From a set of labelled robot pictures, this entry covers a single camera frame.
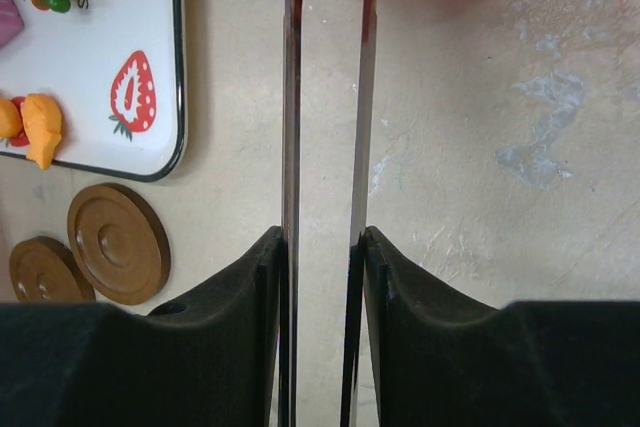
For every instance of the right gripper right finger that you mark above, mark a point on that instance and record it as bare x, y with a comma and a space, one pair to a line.
442, 358

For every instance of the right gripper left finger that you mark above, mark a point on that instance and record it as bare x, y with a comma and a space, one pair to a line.
204, 358

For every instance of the metal tongs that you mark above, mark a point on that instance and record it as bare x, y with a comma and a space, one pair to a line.
290, 216

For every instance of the brown wooden coaster right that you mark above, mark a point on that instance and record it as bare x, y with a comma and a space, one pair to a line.
119, 243

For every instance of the brown wooden coaster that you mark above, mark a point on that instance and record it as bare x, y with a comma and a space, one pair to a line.
119, 243
44, 269

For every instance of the brown wooden coaster left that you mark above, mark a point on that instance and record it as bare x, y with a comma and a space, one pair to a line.
44, 269

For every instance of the orange fish cake right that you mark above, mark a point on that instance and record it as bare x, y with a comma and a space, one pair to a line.
42, 122

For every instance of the orange fish cake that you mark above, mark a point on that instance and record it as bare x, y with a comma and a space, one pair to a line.
42, 122
10, 119

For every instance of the orange fish cake left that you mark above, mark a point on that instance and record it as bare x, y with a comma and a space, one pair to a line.
10, 119

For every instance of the white strawberry tray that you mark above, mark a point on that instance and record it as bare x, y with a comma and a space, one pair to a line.
117, 70

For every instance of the pink cake slice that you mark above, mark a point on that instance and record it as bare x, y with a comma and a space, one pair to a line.
11, 23

